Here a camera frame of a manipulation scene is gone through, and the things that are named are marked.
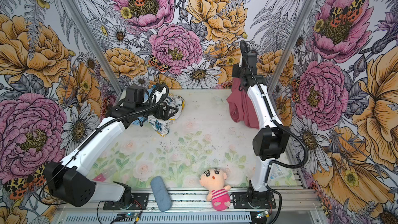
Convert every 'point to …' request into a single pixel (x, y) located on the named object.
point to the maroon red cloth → (240, 106)
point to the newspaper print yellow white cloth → (162, 127)
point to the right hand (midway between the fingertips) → (237, 69)
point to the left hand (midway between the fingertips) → (170, 111)
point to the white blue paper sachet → (280, 176)
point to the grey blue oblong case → (161, 196)
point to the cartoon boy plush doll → (213, 179)
